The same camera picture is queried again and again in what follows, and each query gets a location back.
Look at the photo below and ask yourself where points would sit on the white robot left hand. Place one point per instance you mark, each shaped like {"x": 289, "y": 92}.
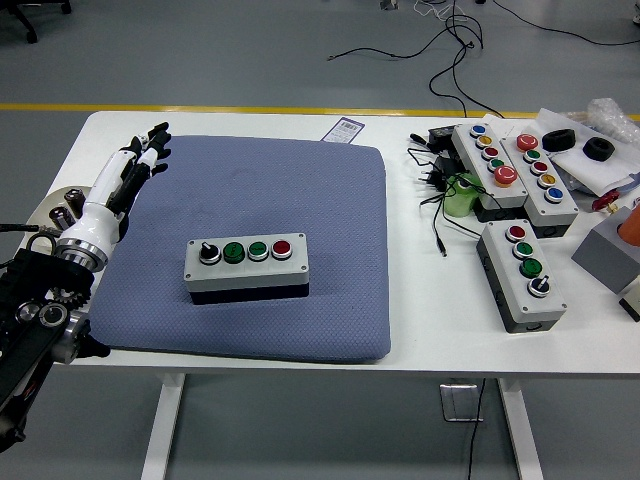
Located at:
{"x": 97, "y": 215}

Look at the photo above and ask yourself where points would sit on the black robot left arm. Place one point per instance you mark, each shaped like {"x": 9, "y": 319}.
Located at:
{"x": 35, "y": 310}

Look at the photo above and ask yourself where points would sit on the five-button box blue button end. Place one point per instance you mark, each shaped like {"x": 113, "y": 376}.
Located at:
{"x": 502, "y": 195}

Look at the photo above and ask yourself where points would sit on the four-button control box grey base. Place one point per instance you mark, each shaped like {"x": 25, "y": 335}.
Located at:
{"x": 546, "y": 306}

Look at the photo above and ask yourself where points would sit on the five-button box red mushroom end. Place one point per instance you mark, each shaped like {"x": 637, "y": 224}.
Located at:
{"x": 561, "y": 210}

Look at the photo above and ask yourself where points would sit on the dark cylindrical battery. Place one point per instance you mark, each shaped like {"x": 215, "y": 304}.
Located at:
{"x": 75, "y": 199}
{"x": 61, "y": 217}

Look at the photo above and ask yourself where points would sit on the beige shallow dish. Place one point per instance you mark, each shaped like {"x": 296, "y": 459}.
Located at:
{"x": 45, "y": 210}

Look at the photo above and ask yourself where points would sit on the yellow floor tape line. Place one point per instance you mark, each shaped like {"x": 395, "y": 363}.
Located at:
{"x": 200, "y": 108}

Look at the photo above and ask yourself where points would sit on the black office chair base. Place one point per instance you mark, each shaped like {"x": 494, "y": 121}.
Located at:
{"x": 22, "y": 17}

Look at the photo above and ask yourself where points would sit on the blue-grey textured mat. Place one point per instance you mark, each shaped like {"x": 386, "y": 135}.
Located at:
{"x": 310, "y": 200}

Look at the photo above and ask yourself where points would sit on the white table leg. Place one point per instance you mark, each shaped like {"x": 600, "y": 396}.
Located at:
{"x": 162, "y": 430}
{"x": 522, "y": 435}

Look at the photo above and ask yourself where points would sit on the purple barcode label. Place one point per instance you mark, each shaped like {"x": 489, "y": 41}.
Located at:
{"x": 345, "y": 129}

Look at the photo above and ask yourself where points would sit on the black power adapter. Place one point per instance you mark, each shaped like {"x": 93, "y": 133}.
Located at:
{"x": 442, "y": 136}

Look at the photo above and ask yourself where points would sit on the green tape dispenser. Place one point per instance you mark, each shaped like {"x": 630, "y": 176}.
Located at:
{"x": 459, "y": 202}

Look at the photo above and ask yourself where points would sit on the red small tool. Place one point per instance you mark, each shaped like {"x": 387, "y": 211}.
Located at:
{"x": 602, "y": 202}

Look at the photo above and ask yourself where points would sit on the clear bubble wrap bag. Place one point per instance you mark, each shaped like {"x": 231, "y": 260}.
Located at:
{"x": 607, "y": 117}

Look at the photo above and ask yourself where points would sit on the orange cylinder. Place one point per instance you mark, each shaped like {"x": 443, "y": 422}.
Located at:
{"x": 632, "y": 227}

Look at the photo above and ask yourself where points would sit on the small white black box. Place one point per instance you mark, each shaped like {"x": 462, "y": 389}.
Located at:
{"x": 632, "y": 302}

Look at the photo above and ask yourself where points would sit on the metal bracket under table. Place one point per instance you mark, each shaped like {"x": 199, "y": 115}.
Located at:
{"x": 450, "y": 405}

